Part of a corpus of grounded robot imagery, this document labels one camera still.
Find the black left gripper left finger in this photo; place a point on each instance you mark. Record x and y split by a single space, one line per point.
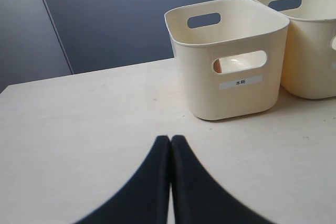
145 196

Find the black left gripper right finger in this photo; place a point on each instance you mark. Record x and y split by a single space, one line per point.
197 197

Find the brown wooden cup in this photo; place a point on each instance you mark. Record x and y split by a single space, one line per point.
217 66

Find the cream left plastic bin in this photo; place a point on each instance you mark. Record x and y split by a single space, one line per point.
249 38

